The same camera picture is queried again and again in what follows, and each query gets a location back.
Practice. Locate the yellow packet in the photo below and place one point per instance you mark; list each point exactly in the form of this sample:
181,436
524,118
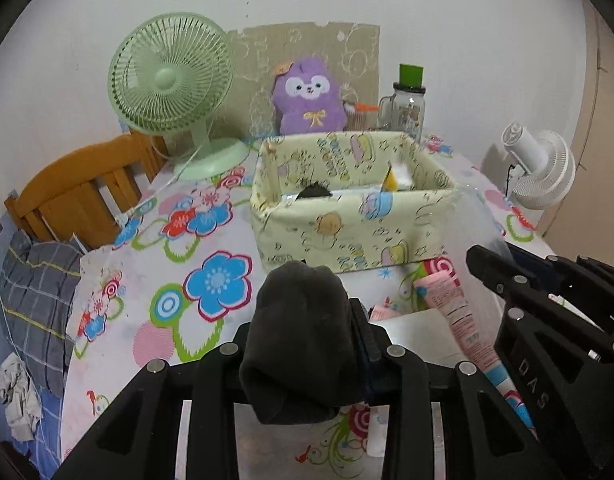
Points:
394,180

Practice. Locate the beige door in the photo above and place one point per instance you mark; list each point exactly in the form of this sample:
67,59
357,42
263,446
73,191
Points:
607,110

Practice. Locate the dark grey sock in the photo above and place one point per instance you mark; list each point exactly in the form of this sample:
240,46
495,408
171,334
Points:
297,340

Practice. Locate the white printed packet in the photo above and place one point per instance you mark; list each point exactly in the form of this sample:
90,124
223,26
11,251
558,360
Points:
422,335

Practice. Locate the cotton swab jar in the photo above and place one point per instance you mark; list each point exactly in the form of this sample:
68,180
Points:
359,120

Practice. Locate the floral tablecloth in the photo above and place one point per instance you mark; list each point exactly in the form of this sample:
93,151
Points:
187,240

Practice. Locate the glass mug jar green lid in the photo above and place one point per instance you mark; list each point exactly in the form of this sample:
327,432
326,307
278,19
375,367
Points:
407,110

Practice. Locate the orange plastic tool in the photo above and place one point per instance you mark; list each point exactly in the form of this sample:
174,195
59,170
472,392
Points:
368,107

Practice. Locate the crumpled white cloth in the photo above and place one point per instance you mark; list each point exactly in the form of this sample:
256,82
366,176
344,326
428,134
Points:
17,395

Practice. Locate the purple plush toy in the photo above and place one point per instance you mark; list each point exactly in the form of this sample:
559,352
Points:
309,110

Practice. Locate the yellow printed fabric storage box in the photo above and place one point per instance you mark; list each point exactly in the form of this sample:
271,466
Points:
337,240

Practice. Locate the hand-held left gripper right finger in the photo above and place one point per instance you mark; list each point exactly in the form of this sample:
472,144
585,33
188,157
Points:
374,375

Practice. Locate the white desk fan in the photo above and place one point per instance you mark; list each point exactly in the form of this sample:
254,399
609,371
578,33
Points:
542,165

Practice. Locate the grey plaid pillow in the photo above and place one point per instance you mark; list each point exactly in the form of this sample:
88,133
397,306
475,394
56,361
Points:
37,300

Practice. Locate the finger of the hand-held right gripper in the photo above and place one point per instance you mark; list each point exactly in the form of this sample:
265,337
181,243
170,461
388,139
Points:
587,285
497,272

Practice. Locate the clear plastic bag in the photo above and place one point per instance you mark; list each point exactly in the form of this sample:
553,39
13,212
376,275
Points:
479,225

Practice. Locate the pink tube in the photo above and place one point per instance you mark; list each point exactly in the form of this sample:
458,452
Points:
452,310

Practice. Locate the wooden chair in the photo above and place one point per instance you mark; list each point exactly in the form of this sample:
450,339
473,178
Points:
72,185

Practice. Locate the printed cardboard sheet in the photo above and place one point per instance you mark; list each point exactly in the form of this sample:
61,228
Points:
257,60

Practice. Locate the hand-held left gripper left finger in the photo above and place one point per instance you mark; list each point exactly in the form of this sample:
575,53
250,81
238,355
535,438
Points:
222,370

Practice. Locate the green desk fan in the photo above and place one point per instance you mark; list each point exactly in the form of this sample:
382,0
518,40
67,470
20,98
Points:
167,80

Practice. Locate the blue checked bed sheet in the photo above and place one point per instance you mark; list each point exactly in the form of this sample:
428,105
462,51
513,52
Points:
49,420

